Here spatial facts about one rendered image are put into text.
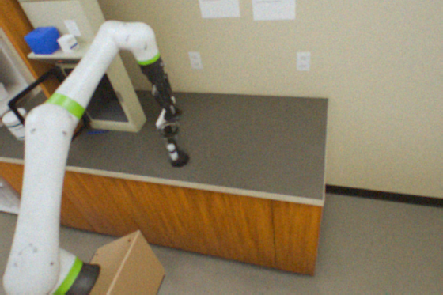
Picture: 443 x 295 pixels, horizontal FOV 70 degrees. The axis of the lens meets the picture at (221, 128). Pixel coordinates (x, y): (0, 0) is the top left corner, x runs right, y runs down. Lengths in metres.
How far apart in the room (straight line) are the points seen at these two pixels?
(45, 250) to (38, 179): 0.19
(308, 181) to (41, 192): 1.04
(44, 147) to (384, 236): 2.13
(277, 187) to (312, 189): 0.15
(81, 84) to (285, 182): 0.93
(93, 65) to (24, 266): 0.65
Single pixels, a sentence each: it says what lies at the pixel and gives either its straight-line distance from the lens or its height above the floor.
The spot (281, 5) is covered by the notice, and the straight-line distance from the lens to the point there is 1.67.
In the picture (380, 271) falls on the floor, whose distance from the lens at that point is 2.37.
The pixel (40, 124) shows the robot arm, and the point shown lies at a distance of 0.98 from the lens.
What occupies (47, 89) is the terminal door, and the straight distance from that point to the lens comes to 1.82.
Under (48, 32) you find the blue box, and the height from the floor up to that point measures 1.59.
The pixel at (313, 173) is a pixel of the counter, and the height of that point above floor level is 0.94.
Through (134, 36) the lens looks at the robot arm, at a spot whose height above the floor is 1.65.
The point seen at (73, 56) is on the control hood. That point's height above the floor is 1.51.
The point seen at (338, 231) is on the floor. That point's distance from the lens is 2.44.
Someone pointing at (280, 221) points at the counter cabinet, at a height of 0.67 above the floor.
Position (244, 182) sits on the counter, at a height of 0.94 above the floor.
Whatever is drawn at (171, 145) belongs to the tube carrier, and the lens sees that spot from 1.49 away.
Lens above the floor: 2.11
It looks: 42 degrees down
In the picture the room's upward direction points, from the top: 12 degrees counter-clockwise
